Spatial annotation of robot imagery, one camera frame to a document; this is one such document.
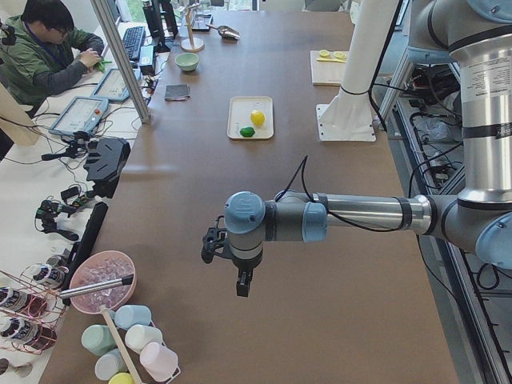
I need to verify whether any pink bowl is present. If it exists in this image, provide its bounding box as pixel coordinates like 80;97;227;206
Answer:
70;250;137;314

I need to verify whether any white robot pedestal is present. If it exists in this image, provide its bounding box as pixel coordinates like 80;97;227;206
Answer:
317;0;402;142

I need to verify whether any white rectangular tray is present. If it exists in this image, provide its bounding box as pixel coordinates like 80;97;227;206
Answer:
227;96;274;140

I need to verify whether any grey folded cloth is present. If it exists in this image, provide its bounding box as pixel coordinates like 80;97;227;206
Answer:
164;84;190;102

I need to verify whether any metal scoop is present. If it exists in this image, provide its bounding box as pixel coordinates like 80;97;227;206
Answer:
206;23;240;40

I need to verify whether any seated person green jacket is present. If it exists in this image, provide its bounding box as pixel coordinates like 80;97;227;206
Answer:
1;0;104;117

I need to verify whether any copper bottle rack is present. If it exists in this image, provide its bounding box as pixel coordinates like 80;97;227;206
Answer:
1;270;67;354

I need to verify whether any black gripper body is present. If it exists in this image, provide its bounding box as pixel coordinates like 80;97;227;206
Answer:
201;215;230;263

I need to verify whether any wooden mug tree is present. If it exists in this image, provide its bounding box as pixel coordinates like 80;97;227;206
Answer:
180;3;204;53

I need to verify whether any black keyboard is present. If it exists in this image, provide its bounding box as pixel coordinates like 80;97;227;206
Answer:
122;26;146;62

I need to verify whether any yellow lemon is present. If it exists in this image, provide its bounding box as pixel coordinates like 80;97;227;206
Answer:
250;110;266;126

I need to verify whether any blue teach pendant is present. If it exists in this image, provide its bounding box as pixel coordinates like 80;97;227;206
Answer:
91;68;130;102
49;97;110;137

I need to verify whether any aluminium frame post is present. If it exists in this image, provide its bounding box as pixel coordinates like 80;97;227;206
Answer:
90;0;150;123

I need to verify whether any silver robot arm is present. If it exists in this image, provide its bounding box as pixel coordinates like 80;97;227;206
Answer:
201;1;511;297

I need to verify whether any green ceramic bowl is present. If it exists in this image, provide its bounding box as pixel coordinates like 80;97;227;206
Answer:
174;52;199;72

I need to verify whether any wooden cutting board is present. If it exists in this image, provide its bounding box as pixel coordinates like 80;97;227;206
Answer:
310;50;348;86

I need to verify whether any pastel cup rack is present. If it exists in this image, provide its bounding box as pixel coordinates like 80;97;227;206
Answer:
82;305;182;383

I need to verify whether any green lime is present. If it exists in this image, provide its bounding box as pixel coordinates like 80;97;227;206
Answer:
239;126;255;138

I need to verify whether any yellow plastic knife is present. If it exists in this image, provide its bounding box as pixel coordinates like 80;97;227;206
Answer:
315;58;346;64

